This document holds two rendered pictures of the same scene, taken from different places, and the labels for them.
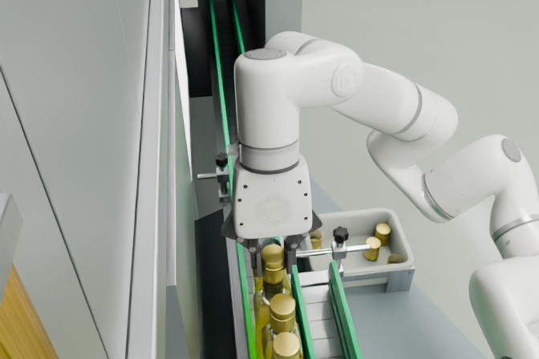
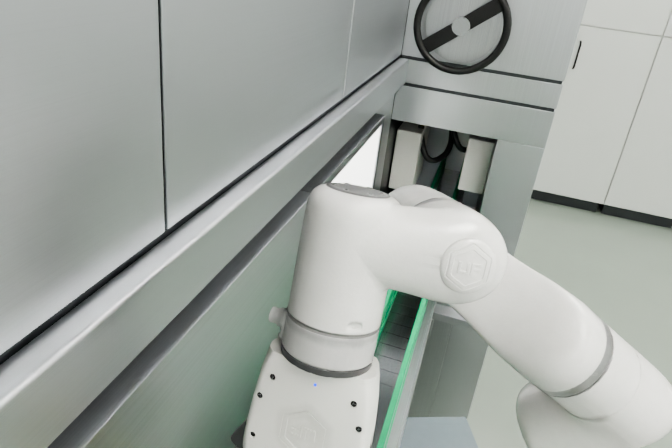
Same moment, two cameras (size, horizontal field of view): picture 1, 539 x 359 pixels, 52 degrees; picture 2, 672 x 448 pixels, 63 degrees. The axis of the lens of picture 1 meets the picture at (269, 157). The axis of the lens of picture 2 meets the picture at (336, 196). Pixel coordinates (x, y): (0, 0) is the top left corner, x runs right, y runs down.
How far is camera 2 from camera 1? 0.29 m
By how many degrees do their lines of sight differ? 25
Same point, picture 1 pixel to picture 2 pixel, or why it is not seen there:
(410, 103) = (586, 353)
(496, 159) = not seen: outside the picture
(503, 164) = not seen: outside the picture
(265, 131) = (316, 299)
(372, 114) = (521, 348)
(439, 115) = (639, 394)
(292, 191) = (338, 414)
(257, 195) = (284, 398)
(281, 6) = (499, 215)
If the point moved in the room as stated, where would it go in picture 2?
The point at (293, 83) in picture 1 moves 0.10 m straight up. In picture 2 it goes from (378, 241) to (400, 104)
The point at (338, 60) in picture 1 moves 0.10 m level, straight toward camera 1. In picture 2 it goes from (462, 231) to (398, 292)
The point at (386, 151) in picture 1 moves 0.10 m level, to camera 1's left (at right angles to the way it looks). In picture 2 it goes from (540, 421) to (442, 381)
